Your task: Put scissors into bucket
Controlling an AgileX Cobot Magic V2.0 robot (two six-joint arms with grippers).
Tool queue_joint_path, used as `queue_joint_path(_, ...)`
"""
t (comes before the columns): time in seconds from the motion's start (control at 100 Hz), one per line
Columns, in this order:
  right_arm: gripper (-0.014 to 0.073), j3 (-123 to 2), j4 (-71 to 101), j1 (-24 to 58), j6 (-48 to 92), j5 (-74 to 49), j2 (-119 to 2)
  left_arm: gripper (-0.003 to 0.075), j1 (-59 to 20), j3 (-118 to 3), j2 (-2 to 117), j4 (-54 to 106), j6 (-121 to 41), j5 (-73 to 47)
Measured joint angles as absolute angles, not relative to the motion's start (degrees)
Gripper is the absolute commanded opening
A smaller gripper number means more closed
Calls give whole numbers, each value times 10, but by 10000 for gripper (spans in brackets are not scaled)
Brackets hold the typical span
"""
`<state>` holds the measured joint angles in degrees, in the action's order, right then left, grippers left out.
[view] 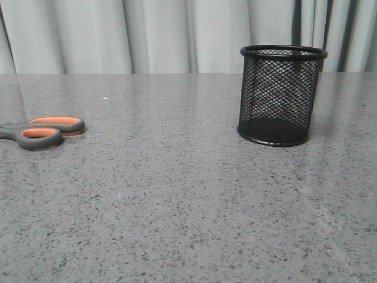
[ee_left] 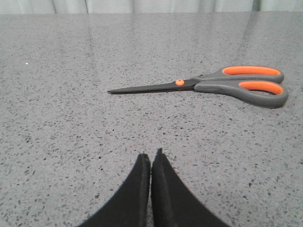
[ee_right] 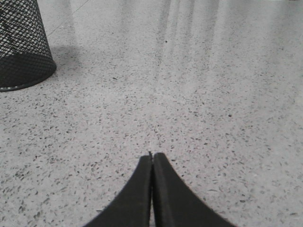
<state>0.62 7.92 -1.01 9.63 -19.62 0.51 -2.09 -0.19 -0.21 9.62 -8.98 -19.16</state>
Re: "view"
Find grey orange handled scissors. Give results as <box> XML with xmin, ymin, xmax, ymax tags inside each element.
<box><xmin>1</xmin><ymin>116</ymin><xmax>85</xmax><ymax>150</ymax></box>

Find pale grey curtain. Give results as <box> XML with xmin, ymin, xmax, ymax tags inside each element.
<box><xmin>1</xmin><ymin>1</ymin><xmax>376</xmax><ymax>74</ymax></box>

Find black mesh pen bucket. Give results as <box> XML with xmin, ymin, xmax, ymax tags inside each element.
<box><xmin>237</xmin><ymin>45</ymin><xmax>328</xmax><ymax>147</ymax></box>

